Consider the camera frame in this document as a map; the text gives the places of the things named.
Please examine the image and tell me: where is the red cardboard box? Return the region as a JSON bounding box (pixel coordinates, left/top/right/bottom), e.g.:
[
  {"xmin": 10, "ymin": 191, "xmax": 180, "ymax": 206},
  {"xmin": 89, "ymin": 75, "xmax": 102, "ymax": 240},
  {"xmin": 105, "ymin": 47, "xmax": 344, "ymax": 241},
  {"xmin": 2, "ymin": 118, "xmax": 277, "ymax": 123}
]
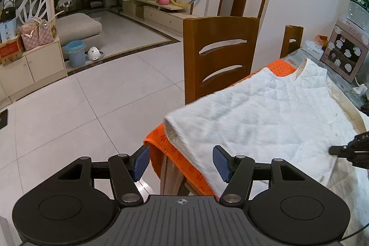
[{"xmin": 0, "ymin": 34, "xmax": 25, "ymax": 67}]

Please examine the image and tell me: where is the orange paw-print towel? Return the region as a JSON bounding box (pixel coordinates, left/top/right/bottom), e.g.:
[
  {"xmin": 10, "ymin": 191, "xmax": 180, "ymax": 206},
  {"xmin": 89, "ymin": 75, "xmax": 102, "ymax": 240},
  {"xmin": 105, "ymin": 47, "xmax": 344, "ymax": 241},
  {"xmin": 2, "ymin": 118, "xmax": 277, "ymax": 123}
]
[{"xmin": 143, "ymin": 59, "xmax": 298, "ymax": 196}]

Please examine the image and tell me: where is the water dispenser with bottle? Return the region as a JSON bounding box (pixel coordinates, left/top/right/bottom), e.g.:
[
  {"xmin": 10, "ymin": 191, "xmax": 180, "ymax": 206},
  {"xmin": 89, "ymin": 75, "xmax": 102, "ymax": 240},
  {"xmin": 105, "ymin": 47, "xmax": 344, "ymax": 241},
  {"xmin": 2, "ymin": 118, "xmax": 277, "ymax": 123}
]
[{"xmin": 321, "ymin": 18, "xmax": 369, "ymax": 84}]

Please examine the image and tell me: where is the cream television cabinet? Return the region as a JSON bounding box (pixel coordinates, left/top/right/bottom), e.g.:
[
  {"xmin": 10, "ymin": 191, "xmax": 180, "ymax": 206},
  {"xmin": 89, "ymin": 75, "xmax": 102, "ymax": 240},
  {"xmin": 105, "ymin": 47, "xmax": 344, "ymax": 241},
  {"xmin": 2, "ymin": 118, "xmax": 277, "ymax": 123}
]
[{"xmin": 122, "ymin": 0, "xmax": 199, "ymax": 34}]

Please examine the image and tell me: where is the black handbag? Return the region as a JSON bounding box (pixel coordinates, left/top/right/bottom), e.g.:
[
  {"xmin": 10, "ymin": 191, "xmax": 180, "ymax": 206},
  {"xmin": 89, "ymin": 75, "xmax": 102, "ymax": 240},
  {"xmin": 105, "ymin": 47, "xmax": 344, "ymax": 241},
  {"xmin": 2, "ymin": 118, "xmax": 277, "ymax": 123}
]
[{"xmin": 0, "ymin": 1, "xmax": 17, "ymax": 22}]

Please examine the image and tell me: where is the white tissue box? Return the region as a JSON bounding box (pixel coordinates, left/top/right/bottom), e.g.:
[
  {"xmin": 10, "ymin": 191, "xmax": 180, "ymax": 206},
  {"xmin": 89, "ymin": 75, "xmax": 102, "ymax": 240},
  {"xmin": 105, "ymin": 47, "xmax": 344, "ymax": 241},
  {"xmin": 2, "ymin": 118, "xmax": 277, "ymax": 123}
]
[{"xmin": 303, "ymin": 39, "xmax": 327, "ymax": 61}]

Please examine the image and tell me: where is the pink handbag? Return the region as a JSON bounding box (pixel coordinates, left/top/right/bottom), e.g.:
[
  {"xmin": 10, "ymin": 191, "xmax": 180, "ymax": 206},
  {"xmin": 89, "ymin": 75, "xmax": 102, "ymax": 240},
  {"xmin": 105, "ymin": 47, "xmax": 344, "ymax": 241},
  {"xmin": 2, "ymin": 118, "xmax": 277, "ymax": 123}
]
[{"xmin": 19, "ymin": 22, "xmax": 40, "ymax": 51}]

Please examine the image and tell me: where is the white quilted vest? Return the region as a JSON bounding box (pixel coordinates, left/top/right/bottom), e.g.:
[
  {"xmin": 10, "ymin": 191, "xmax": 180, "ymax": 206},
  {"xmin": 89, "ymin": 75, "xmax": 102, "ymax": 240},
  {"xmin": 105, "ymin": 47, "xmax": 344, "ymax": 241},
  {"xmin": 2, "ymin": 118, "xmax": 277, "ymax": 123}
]
[{"xmin": 164, "ymin": 58, "xmax": 369, "ymax": 188}]

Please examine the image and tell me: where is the beige quilted cloth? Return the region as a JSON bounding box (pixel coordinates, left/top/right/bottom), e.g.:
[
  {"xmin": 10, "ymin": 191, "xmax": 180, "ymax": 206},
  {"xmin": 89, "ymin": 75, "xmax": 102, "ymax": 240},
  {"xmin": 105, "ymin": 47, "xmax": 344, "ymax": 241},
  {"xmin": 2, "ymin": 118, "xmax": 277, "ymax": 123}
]
[{"xmin": 317, "ymin": 82, "xmax": 369, "ymax": 238}]

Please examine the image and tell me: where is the checked handbag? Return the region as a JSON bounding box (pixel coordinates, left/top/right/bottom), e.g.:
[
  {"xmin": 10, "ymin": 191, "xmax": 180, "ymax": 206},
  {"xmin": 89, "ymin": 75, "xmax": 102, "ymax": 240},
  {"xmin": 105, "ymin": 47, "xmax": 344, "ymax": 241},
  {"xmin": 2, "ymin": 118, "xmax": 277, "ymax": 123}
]
[{"xmin": 32, "ymin": 17, "xmax": 57, "ymax": 46}]

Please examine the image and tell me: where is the small white appliance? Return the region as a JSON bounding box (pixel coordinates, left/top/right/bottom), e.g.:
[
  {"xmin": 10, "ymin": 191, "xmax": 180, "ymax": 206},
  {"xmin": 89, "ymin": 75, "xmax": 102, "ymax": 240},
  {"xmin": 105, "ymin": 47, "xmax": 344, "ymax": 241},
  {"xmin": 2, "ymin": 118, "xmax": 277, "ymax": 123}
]
[{"xmin": 86, "ymin": 46, "xmax": 105, "ymax": 61}]

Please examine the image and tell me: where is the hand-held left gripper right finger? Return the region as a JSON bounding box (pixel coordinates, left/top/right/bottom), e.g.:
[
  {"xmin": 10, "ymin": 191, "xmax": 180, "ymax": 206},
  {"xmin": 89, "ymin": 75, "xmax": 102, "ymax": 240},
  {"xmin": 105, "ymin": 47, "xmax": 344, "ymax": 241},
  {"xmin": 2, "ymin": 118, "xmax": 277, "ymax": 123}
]
[{"xmin": 212, "ymin": 145, "xmax": 316, "ymax": 208}]

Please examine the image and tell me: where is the wooden chair with slotted back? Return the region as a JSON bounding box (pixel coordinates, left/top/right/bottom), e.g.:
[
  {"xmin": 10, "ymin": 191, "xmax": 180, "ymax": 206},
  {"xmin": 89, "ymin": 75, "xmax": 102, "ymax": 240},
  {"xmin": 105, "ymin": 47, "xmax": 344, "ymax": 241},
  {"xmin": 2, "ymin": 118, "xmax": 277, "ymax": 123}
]
[{"xmin": 183, "ymin": 16, "xmax": 260, "ymax": 105}]

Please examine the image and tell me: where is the grey ottoman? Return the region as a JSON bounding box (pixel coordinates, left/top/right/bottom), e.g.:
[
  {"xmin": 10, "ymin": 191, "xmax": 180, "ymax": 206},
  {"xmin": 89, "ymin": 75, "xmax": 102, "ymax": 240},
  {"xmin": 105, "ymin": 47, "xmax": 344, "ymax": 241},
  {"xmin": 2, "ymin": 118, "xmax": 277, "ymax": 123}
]
[{"xmin": 56, "ymin": 13, "xmax": 103, "ymax": 46}]

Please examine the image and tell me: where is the clear water jug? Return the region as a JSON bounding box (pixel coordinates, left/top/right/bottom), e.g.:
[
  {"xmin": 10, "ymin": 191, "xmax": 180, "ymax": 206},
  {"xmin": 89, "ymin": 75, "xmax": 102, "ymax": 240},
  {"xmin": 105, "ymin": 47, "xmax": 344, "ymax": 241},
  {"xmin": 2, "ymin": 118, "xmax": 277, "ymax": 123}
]
[{"xmin": 347, "ymin": 0, "xmax": 369, "ymax": 31}]

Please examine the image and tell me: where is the white sideboard cabinet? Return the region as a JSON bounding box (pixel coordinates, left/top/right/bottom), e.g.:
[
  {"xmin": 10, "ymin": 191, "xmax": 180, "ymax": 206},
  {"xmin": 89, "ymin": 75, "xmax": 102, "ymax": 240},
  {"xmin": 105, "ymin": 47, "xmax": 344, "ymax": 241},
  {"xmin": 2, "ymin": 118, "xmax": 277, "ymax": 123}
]
[{"xmin": 0, "ymin": 36, "xmax": 68, "ymax": 104}]

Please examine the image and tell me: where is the blue and white box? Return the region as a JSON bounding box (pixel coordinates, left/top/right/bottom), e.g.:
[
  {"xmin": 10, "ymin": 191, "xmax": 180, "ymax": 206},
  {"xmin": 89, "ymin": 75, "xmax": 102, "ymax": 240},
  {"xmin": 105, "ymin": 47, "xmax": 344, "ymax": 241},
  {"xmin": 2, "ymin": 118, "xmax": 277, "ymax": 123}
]
[{"xmin": 0, "ymin": 17, "xmax": 17, "ymax": 44}]

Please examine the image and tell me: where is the blue plastic bucket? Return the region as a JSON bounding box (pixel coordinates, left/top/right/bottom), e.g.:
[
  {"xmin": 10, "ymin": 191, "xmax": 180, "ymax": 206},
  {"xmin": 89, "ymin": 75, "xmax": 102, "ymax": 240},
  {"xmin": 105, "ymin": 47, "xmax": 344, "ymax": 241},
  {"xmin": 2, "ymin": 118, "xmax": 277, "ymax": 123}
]
[{"xmin": 64, "ymin": 40, "xmax": 87, "ymax": 68}]

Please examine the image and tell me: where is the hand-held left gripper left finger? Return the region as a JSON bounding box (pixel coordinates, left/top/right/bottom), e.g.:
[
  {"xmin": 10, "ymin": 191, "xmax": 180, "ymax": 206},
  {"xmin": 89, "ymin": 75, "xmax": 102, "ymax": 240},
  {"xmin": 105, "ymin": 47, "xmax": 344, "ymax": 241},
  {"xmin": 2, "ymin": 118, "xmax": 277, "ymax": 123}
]
[{"xmin": 49, "ymin": 145, "xmax": 151, "ymax": 208}]

